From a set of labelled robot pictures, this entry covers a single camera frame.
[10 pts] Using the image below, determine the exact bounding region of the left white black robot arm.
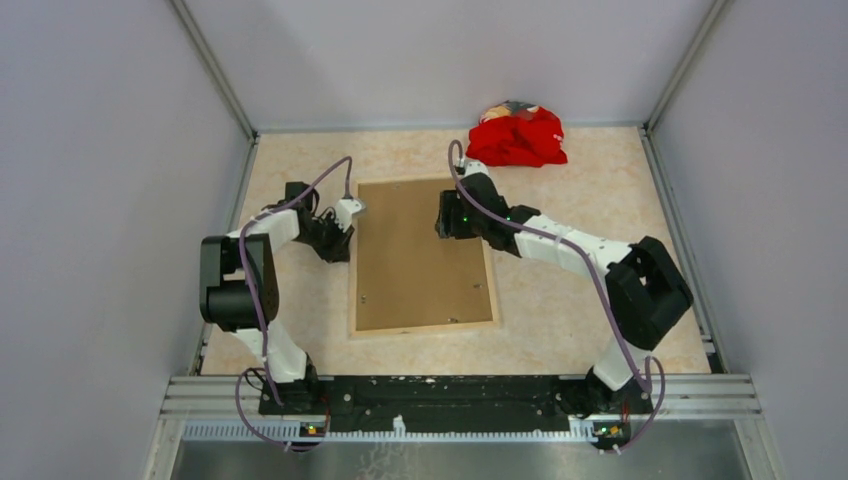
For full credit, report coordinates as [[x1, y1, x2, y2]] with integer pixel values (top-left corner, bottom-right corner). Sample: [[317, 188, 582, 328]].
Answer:
[[199, 182, 366, 415]]

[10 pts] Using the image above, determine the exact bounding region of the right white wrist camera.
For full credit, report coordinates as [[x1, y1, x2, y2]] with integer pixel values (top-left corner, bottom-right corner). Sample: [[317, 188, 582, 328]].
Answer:
[[456, 158, 490, 178]]

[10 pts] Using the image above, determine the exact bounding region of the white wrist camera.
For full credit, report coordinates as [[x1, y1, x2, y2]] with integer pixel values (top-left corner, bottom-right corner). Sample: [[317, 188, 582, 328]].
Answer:
[[333, 197, 366, 232], [456, 158, 490, 178]]

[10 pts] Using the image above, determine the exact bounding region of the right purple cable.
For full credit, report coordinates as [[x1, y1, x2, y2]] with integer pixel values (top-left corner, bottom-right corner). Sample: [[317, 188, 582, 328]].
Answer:
[[447, 139, 667, 453]]

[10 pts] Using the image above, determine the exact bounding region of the purple cable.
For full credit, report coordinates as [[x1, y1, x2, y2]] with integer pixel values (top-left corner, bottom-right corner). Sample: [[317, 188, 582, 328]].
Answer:
[[447, 139, 667, 453], [235, 156, 356, 453]]

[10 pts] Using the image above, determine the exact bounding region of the wooden picture frame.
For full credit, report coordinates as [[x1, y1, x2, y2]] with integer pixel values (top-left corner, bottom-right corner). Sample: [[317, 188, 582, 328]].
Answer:
[[348, 175, 501, 339]]

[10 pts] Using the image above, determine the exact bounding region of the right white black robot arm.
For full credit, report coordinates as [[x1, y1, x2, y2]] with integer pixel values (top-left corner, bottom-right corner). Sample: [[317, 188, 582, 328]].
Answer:
[[435, 173, 694, 417]]

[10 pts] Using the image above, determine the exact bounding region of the brown cardboard backing board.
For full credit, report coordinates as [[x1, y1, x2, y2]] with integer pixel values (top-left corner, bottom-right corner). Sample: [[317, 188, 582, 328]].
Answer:
[[355, 180, 495, 333]]

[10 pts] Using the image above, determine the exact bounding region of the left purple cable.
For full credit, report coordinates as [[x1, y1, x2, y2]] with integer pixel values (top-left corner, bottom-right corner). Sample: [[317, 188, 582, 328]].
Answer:
[[235, 156, 356, 453]]

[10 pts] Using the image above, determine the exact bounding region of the red cloth bundle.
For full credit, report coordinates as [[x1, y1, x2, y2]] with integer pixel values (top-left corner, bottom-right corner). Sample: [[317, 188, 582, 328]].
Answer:
[[466, 100, 568, 168]]

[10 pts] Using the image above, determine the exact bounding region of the aluminium rail front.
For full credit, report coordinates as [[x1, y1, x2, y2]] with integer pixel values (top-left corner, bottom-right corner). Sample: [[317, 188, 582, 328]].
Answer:
[[144, 374, 786, 479]]

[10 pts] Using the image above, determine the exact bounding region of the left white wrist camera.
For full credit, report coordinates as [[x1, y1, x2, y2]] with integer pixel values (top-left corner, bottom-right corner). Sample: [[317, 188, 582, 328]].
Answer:
[[333, 197, 366, 232]]

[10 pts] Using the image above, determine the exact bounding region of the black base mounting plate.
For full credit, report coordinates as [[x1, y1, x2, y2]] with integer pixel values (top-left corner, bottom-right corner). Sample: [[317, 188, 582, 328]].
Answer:
[[258, 375, 653, 433]]

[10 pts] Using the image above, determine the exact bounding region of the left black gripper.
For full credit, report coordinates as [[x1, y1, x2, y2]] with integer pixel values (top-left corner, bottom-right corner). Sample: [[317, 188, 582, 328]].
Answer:
[[294, 211, 355, 263]]

